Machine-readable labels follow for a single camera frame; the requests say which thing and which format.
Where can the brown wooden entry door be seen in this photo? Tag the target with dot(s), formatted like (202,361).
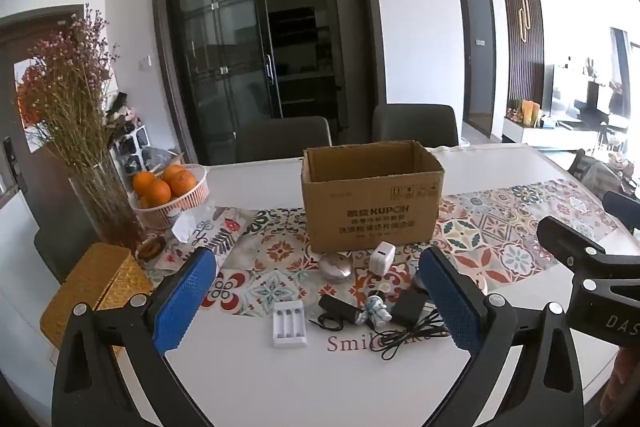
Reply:
(35,167)

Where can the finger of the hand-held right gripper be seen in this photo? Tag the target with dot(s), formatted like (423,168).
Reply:
(565,239)
(622,207)

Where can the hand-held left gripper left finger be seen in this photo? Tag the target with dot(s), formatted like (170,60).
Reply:
(184,299)

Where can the gold wall ornament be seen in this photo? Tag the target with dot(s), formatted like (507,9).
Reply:
(523,19)

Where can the brown cardboard box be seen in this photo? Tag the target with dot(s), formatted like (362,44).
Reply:
(372,212)

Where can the small astronaut figurine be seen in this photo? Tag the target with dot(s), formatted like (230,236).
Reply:
(377,312)

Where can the white television cabinet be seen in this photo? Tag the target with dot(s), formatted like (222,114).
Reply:
(550,134)

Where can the silver computer mouse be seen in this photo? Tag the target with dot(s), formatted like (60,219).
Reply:
(336,268)

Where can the white plug charger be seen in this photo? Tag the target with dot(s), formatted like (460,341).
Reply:
(382,257)

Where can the dark grey dining chair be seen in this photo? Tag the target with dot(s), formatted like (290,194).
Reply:
(415,124)
(60,247)
(282,139)
(595,172)

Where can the yellow woven box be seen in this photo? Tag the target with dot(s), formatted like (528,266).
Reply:
(95,277)

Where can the yellow decor items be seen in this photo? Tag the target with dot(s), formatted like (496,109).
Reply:
(530,113)

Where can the orange fruit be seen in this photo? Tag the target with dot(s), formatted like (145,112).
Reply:
(183,183)
(143,184)
(172,172)
(159,194)

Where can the small wooden dish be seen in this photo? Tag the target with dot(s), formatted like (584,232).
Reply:
(150,248)

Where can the white battery charger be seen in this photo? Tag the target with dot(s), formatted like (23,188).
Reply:
(289,324)

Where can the dried flower bunch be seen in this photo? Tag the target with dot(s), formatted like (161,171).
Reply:
(70,87)

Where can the dark slatted wall panel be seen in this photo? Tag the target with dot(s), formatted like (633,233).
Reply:
(535,67)

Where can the wall switch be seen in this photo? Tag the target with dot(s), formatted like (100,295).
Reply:
(145,63)

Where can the pink plastic fruit basket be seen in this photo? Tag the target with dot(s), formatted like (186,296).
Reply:
(175,212)

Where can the television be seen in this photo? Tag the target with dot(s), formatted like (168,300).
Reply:
(565,89)

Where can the grey room door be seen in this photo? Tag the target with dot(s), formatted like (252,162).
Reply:
(478,57)

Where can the printed fabric tissue pouch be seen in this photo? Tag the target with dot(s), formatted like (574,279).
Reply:
(225,229)

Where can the white shoe rack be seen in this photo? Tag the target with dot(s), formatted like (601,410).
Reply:
(132,149)

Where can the dark glass sliding door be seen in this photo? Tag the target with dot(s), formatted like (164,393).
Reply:
(225,57)

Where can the glass vase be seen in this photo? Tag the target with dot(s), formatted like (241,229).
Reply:
(107,207)

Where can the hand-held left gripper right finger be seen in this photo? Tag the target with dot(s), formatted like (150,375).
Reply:
(450,302)

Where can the patterned table runner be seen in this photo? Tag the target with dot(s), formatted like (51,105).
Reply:
(500,227)

